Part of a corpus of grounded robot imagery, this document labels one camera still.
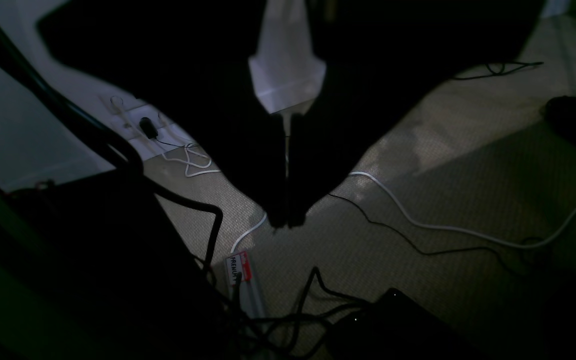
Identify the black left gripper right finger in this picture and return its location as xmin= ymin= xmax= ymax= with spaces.
xmin=288 ymin=0 xmax=545 ymax=228

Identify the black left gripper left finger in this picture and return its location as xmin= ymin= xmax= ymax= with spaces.
xmin=38 ymin=0 xmax=288 ymax=228

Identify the white power strip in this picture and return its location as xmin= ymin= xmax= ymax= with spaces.
xmin=103 ymin=95 xmax=194 ymax=160

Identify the labelled grey box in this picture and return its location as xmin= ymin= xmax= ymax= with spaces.
xmin=224 ymin=251 xmax=266 ymax=319

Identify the thin black floor cable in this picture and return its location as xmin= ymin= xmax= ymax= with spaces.
xmin=328 ymin=193 xmax=524 ymax=276

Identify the long white floor cable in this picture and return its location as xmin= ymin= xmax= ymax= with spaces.
xmin=230 ymin=171 xmax=576 ymax=254

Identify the thick black cable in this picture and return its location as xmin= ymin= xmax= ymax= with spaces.
xmin=0 ymin=0 xmax=224 ymax=281

